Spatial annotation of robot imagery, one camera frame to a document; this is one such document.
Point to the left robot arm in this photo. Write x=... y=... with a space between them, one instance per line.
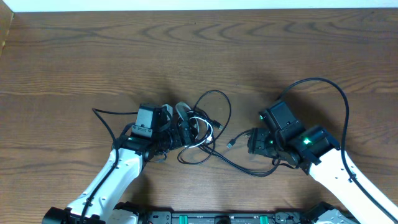
x=156 y=131

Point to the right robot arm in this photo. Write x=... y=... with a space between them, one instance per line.
x=321 y=156

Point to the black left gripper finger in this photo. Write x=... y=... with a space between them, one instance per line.
x=182 y=109
x=169 y=109

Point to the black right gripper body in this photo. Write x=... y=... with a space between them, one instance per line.
x=265 y=144

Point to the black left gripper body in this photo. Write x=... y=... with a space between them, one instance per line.
x=175 y=137

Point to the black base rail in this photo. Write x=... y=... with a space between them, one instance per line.
x=321 y=213

